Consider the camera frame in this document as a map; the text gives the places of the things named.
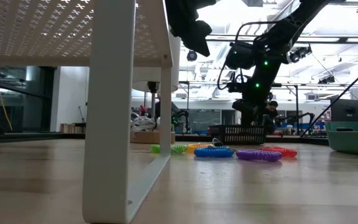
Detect purple coil wristband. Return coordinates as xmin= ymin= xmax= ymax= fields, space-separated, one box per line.
xmin=235 ymin=149 xmax=283 ymax=163

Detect green coil wristband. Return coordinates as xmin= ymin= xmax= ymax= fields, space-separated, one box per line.
xmin=149 ymin=144 xmax=189 ymax=155

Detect black aluminium table frame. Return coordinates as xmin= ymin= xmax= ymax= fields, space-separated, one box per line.
xmin=0 ymin=132 xmax=329 ymax=146

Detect orange-yellow coil wristband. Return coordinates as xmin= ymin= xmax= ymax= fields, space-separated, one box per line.
xmin=186 ymin=142 xmax=216 ymax=153

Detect person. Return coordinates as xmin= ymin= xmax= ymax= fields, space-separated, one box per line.
xmin=259 ymin=100 xmax=280 ymax=135

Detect black overhead rig bar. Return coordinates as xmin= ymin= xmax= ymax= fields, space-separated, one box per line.
xmin=205 ymin=33 xmax=358 ymax=44

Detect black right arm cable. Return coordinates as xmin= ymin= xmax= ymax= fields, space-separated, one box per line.
xmin=300 ymin=57 xmax=358 ymax=137

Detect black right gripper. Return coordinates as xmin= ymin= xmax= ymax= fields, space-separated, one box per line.
xmin=231 ymin=89 xmax=272 ymax=127

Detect white perforated metal shelf riser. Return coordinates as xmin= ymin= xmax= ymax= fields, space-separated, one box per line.
xmin=0 ymin=0 xmax=174 ymax=224

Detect black ceiling spotlight cluster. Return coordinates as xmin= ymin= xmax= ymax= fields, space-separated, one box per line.
xmin=289 ymin=45 xmax=313 ymax=64

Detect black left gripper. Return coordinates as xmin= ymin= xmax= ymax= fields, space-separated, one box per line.
xmin=165 ymin=0 xmax=214 ymax=58

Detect blue coil wristband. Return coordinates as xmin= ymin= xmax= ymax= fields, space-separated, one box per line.
xmin=193 ymin=146 xmax=234 ymax=159

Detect black mesh basket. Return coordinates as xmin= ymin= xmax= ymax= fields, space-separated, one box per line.
xmin=208 ymin=124 xmax=269 ymax=146

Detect black background rig frame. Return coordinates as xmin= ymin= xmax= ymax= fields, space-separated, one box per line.
xmin=178 ymin=80 xmax=301 ymax=126

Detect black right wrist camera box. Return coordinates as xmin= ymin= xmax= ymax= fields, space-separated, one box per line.
xmin=224 ymin=41 xmax=255 ymax=71

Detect wooden slat crate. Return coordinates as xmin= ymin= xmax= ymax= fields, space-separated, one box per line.
xmin=60 ymin=123 xmax=86 ymax=135

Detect red coil wristband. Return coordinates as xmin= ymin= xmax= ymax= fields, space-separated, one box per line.
xmin=259 ymin=146 xmax=298 ymax=159

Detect dark computer monitor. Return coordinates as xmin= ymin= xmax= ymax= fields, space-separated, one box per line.
xmin=330 ymin=98 xmax=358 ymax=123

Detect yellow hanging cord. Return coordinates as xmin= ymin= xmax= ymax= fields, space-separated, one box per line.
xmin=0 ymin=65 xmax=14 ymax=131

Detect teal plastic bin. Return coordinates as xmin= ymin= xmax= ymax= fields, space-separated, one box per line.
xmin=324 ymin=116 xmax=358 ymax=157

